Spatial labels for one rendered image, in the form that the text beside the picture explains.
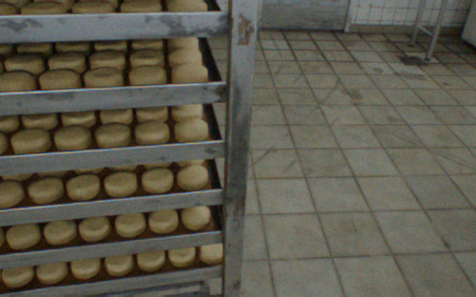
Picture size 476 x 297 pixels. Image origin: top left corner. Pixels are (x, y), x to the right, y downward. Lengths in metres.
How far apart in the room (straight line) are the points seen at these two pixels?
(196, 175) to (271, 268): 1.29
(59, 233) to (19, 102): 0.26
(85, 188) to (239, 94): 0.29
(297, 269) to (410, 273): 0.52
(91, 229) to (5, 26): 0.36
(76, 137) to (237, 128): 0.23
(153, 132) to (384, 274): 1.57
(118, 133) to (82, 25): 0.18
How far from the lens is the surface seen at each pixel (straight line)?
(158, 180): 0.66
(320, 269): 1.94
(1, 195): 0.70
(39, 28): 0.51
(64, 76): 0.58
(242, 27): 0.47
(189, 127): 0.61
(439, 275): 2.12
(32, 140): 0.63
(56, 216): 0.66
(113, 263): 0.79
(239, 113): 0.52
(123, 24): 0.50
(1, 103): 0.56
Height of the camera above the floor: 1.47
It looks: 34 degrees down
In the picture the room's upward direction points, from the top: 3 degrees clockwise
